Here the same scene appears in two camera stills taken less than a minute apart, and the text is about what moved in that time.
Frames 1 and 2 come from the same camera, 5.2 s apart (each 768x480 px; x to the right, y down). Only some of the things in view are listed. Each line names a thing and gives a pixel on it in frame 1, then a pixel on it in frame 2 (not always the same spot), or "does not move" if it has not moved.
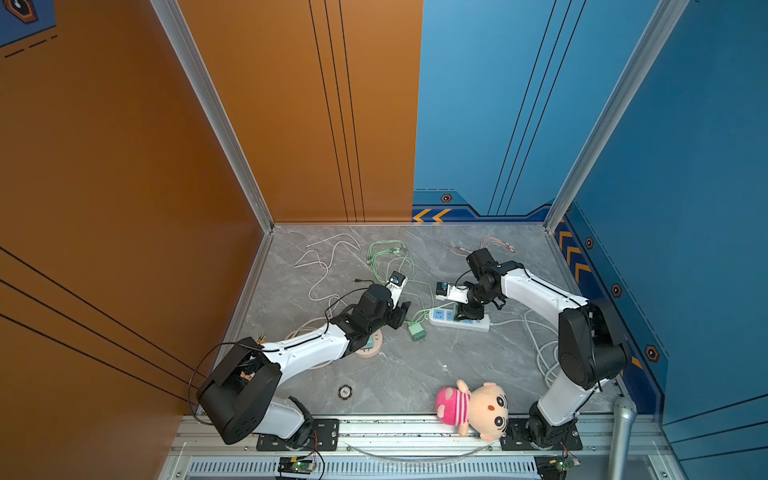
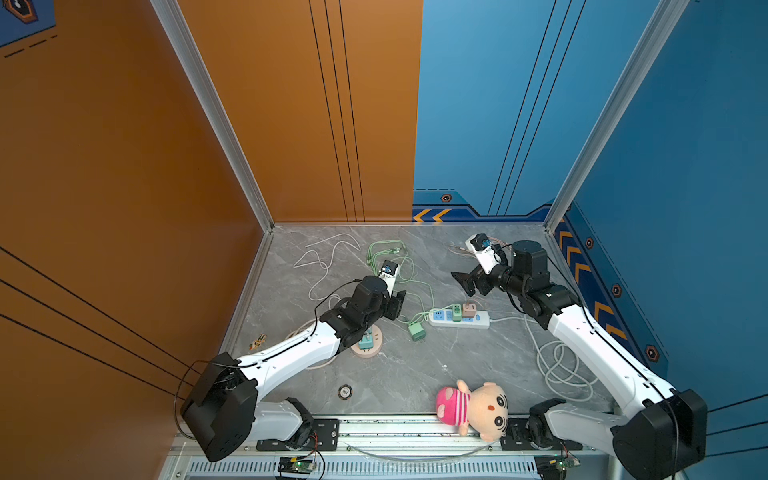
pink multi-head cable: (462, 252) does not move
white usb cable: (313, 258) does not move
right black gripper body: (473, 308) to (500, 276)
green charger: (417, 331) does not move
